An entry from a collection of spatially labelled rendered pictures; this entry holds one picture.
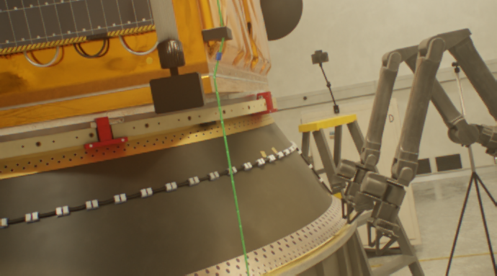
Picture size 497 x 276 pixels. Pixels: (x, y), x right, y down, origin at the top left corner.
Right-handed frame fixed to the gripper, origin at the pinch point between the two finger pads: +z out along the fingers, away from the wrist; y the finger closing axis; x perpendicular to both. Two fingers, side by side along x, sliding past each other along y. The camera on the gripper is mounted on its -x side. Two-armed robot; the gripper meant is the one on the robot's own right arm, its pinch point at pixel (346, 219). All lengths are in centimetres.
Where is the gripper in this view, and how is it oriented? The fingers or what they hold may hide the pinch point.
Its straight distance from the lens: 233.1
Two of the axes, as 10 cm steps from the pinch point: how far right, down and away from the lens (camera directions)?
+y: 0.4, 0.4, -10.0
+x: 9.4, 3.4, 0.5
